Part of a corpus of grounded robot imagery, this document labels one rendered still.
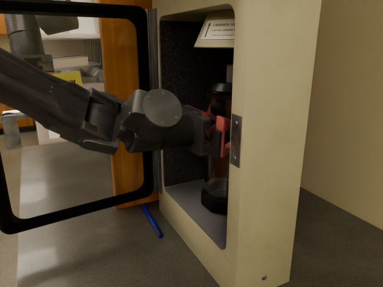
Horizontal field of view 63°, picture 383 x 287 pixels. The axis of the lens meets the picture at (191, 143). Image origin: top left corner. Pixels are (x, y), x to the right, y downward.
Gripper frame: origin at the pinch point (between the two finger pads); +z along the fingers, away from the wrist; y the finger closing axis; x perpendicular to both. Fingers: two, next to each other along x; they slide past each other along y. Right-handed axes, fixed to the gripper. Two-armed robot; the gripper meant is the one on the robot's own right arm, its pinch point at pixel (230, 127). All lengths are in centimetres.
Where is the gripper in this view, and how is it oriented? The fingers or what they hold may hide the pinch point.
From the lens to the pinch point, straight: 59.1
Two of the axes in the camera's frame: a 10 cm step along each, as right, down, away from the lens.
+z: 8.8, -0.9, 4.7
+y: -4.7, -2.6, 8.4
